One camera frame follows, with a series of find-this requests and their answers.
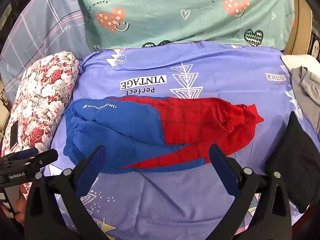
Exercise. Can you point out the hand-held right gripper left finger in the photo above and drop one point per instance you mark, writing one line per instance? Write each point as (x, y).
(91, 166)

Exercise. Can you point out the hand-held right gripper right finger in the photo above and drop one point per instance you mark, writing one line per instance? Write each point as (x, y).
(223, 170)

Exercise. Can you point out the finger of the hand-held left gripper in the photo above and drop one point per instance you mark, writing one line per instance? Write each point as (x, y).
(45, 156)
(23, 153)

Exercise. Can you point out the blue and red pants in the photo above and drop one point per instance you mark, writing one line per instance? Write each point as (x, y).
(120, 135)

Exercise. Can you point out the person's left hand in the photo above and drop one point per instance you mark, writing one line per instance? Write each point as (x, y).
(20, 205)

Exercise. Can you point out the black phone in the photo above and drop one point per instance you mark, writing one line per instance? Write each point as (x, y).
(13, 133)

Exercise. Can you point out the floral quilt roll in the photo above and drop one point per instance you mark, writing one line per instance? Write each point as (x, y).
(42, 92)

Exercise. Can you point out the purple printed blanket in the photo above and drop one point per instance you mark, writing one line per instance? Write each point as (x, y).
(162, 200)

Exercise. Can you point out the black garment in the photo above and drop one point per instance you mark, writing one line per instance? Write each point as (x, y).
(295, 165)

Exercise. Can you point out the grey garment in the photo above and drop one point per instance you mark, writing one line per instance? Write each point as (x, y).
(307, 92)

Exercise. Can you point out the grey-blue plaid sheet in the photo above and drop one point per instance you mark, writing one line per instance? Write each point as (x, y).
(45, 30)

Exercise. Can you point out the white fleece cloth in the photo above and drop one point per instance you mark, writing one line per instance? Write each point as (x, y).
(300, 61)

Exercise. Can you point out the green heart print sheet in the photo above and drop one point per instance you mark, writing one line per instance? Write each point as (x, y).
(175, 5)

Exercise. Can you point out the wooden bed frame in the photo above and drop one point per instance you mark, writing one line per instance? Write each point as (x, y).
(300, 25)

